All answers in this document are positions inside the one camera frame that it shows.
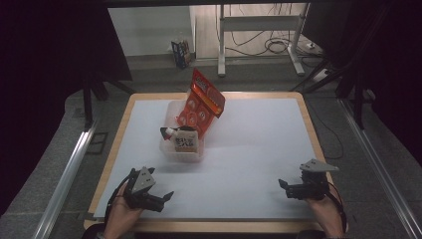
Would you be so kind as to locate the person's left hand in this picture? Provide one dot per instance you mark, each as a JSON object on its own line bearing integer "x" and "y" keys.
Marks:
{"x": 121, "y": 215}

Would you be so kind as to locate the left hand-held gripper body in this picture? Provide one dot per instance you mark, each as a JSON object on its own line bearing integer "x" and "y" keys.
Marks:
{"x": 142, "y": 182}

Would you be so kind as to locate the large orange snack packet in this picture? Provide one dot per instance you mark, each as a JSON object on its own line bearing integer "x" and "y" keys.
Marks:
{"x": 199, "y": 106}

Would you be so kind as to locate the black stand legs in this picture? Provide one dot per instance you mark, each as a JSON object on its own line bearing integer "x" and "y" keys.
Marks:
{"x": 87, "y": 106}

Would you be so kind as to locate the white metal stand frame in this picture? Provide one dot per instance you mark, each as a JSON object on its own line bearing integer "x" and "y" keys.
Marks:
{"x": 221, "y": 43}

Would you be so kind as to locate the black tripod stand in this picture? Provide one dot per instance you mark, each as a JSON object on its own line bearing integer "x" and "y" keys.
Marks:
{"x": 357, "y": 103}

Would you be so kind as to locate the red and beige snack packet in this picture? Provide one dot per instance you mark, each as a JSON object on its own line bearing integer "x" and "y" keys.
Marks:
{"x": 185, "y": 142}

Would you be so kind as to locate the white table mat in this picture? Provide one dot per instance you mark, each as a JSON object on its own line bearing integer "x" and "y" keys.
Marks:
{"x": 258, "y": 149}

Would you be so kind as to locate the black floor socket frame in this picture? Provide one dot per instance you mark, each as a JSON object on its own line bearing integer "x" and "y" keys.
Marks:
{"x": 97, "y": 143}

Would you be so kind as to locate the dark curtain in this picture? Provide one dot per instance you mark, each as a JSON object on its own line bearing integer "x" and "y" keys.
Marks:
{"x": 391, "y": 66}
{"x": 49, "y": 66}

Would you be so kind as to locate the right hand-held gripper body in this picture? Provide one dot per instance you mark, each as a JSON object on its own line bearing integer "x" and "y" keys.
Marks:
{"x": 313, "y": 184}

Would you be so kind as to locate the person's right hand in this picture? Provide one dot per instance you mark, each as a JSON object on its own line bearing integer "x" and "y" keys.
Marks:
{"x": 328, "y": 215}

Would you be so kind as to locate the aluminium rail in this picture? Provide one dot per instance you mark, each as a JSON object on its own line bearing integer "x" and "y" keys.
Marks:
{"x": 64, "y": 182}
{"x": 378, "y": 166}

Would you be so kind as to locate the clear plastic container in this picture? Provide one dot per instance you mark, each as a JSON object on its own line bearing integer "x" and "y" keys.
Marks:
{"x": 172, "y": 113}

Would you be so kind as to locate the white power strip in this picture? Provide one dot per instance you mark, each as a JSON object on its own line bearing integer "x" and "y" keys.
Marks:
{"x": 313, "y": 47}

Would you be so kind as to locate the blue carton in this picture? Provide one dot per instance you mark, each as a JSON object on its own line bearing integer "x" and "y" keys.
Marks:
{"x": 181, "y": 53}

